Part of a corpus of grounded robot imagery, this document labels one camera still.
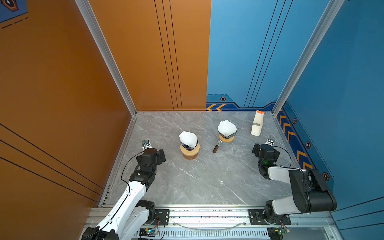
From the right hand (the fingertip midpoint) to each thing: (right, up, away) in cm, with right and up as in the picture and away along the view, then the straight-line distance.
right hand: (263, 146), depth 93 cm
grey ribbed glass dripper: (-23, +7, -5) cm, 25 cm away
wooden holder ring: (-24, +4, -3) cm, 25 cm away
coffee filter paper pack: (+4, +15, +20) cm, 25 cm away
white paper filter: (-24, +12, -5) cm, 27 cm away
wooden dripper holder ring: (-46, -4, -5) cm, 46 cm away
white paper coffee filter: (-47, +5, -6) cm, 47 cm away
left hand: (-67, -1, -9) cm, 67 cm away
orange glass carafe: (-44, -7, 0) cm, 45 cm away
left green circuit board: (-64, -38, -22) cm, 78 cm away
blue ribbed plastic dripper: (-47, 0, -5) cm, 48 cm away
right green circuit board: (-3, -38, -22) cm, 44 cm away
